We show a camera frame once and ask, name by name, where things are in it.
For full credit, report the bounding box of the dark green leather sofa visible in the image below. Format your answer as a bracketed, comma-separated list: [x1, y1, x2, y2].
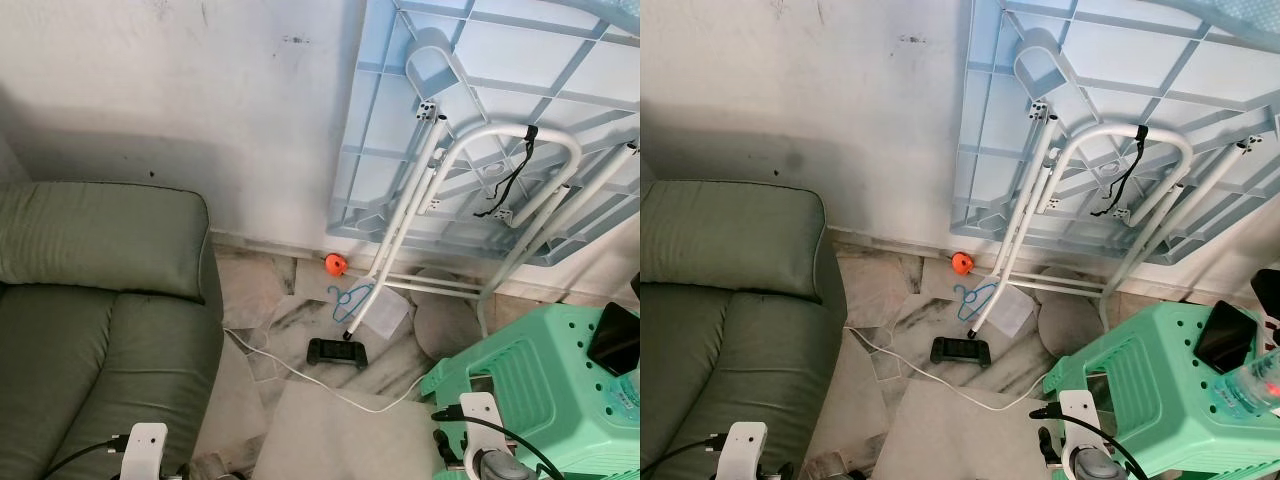
[0, 180, 225, 480]
[640, 180, 849, 480]

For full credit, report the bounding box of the black smartphone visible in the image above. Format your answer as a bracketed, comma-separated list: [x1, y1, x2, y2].
[586, 302, 641, 378]
[1195, 300, 1259, 374]

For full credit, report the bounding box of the clear plastic water bottle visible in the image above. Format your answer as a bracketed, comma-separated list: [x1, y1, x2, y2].
[610, 375, 641, 421]
[1215, 350, 1280, 419]

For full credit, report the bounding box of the mint green plastic stool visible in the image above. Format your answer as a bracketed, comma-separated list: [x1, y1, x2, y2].
[1042, 302, 1280, 476]
[418, 303, 641, 476]

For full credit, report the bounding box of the folded light blue plastic table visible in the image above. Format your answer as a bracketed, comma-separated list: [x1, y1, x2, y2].
[950, 0, 1280, 266]
[328, 0, 641, 269]

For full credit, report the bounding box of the white paper sheet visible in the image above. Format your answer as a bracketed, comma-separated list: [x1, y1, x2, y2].
[360, 290, 411, 341]
[985, 288, 1036, 339]

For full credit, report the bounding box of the blue clothes hanger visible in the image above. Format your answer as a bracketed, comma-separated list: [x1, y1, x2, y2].
[327, 283, 376, 323]
[953, 283, 1001, 323]

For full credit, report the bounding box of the black game controller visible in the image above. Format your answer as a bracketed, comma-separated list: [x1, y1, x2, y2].
[930, 337, 992, 366]
[306, 338, 369, 367]

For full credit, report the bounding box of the black strap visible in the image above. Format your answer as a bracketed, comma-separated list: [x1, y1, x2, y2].
[473, 125, 539, 219]
[1090, 125, 1153, 217]

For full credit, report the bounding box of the white metal table leg frame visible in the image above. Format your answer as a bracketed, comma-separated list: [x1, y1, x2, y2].
[343, 122, 584, 341]
[968, 122, 1196, 336]

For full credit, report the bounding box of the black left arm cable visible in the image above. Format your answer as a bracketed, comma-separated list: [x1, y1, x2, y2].
[640, 434, 726, 477]
[40, 434, 126, 480]

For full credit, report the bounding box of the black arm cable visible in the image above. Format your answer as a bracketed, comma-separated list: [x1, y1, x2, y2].
[40, 434, 126, 480]
[432, 405, 566, 480]
[640, 434, 726, 477]
[1030, 403, 1151, 480]

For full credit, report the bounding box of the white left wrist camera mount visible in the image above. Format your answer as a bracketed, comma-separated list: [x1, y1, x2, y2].
[722, 421, 769, 480]
[120, 423, 169, 480]

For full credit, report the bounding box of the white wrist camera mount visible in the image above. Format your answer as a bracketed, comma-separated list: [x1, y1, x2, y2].
[120, 423, 169, 480]
[1057, 390, 1101, 471]
[722, 421, 769, 480]
[458, 392, 501, 471]

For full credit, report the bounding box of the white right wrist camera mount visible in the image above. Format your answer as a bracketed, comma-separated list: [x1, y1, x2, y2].
[458, 392, 501, 471]
[1057, 390, 1101, 471]

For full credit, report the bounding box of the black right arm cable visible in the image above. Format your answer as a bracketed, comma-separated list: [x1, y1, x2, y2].
[432, 405, 566, 480]
[1030, 403, 1151, 480]

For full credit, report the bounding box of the white floor cable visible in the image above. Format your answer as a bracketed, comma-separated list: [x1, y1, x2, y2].
[222, 328, 427, 414]
[848, 326, 1047, 412]

